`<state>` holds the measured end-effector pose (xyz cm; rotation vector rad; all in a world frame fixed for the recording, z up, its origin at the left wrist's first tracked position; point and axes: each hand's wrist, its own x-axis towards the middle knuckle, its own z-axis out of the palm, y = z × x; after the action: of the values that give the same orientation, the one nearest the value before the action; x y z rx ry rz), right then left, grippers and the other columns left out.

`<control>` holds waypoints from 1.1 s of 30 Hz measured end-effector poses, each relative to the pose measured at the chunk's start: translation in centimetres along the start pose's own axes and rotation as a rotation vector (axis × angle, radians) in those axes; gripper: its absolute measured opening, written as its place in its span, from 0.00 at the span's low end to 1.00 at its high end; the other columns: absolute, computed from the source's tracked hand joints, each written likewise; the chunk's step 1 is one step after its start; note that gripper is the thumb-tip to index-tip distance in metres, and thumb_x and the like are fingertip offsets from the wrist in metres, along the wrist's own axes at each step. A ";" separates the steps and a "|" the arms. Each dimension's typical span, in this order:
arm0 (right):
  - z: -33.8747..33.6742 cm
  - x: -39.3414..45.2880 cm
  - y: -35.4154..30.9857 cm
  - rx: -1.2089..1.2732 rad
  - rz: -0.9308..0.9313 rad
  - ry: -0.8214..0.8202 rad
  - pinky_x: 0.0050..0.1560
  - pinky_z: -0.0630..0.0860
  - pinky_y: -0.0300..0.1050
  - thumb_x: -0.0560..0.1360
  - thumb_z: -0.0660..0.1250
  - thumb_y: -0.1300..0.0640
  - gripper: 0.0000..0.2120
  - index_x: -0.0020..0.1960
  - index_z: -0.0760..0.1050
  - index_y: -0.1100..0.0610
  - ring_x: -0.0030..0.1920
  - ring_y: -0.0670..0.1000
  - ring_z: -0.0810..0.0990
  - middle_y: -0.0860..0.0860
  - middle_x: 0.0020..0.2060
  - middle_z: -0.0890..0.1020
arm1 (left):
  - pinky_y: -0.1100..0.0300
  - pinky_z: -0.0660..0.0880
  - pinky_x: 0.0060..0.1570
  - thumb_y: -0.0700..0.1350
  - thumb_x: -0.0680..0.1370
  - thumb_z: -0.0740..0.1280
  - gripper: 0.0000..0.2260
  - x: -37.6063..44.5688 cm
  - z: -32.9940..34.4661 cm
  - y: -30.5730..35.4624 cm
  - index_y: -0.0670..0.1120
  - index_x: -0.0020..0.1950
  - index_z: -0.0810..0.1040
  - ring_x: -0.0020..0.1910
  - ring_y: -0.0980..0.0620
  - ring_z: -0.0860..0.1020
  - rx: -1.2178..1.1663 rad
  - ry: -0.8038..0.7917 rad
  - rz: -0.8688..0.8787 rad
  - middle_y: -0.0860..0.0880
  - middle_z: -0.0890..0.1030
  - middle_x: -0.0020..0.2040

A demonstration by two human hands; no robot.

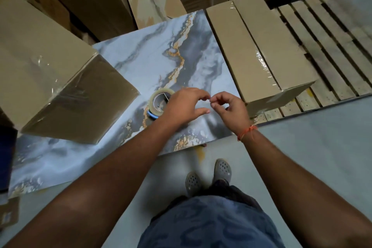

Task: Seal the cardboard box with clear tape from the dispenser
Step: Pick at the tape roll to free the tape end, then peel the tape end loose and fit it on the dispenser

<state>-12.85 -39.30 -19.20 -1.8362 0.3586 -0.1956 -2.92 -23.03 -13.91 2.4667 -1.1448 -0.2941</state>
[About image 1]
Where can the person's right hand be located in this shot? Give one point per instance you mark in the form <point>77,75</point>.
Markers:
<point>234,112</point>

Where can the person's left hand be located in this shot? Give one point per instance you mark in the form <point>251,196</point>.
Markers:
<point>181,108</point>

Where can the clear tape roll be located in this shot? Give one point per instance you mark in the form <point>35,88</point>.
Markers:
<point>164,91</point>

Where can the large brown cardboard box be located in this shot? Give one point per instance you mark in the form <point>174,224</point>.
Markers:
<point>37,53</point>

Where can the person's left forearm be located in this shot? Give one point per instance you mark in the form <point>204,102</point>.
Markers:
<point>87,192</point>

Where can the person's right forearm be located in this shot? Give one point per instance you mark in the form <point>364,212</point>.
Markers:
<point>305,184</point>

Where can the person's right grey clog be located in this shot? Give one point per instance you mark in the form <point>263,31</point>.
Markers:
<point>222,169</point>

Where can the long flat cardboard box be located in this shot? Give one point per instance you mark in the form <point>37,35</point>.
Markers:
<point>255,47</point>

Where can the tall narrow cardboard box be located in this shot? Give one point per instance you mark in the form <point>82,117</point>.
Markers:
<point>93,0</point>

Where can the orange thread wristband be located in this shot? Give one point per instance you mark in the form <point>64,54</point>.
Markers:
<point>247,131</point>

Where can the blue patterned shorts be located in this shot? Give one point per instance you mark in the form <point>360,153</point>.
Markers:
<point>209,221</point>

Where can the wooden pallet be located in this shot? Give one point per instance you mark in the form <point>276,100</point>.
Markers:
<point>334,38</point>

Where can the blue printed flattened carton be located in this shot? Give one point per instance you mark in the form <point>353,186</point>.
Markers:
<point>7,154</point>

